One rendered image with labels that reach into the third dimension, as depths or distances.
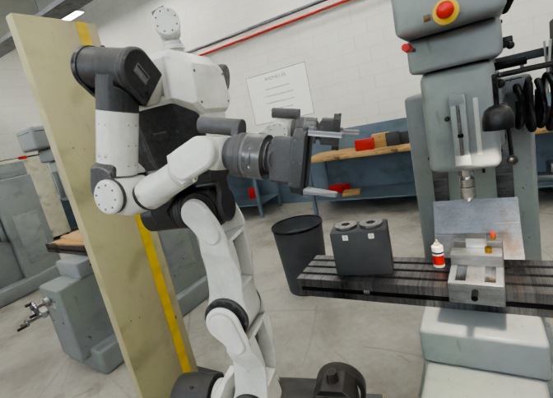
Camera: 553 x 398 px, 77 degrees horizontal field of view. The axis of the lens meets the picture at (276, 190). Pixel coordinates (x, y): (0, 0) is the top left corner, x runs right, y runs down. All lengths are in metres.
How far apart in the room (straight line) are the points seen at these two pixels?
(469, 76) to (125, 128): 0.94
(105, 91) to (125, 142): 0.11
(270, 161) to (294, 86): 5.47
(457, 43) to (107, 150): 0.95
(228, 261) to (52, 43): 1.52
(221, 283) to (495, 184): 1.19
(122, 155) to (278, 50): 5.52
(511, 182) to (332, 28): 4.57
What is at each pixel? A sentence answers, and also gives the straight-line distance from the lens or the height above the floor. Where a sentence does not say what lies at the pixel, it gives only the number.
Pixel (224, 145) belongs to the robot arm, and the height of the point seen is 1.56.
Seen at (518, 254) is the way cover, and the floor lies 0.88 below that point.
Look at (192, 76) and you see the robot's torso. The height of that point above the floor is 1.74.
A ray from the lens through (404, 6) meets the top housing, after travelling 1.09.
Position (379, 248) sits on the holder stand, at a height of 1.03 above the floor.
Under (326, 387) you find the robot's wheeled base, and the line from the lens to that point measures 1.47.
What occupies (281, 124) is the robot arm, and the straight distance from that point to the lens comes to 1.14.
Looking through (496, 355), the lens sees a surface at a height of 0.78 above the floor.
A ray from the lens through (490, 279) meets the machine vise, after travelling 1.26.
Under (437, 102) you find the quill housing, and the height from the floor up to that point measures 1.54.
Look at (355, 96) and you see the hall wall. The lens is 5.72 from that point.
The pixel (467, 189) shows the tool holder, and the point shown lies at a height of 1.23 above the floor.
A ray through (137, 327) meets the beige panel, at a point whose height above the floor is 0.60.
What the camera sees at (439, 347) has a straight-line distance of 1.32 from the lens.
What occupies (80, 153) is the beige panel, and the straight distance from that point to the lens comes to 2.06.
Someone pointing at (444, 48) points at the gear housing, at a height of 1.68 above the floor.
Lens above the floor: 1.59
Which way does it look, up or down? 12 degrees down
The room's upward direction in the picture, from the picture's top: 12 degrees counter-clockwise
